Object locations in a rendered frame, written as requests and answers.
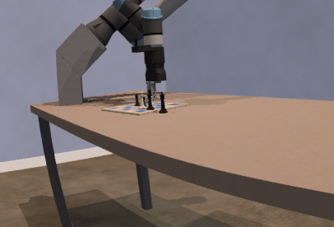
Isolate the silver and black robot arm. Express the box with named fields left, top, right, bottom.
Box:
left=86, top=0, right=187, bottom=46

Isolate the blue and cream chessboard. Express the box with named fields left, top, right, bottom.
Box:
left=101, top=101, right=188, bottom=115

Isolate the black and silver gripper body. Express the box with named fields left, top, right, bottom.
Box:
left=132, top=35, right=166, bottom=81

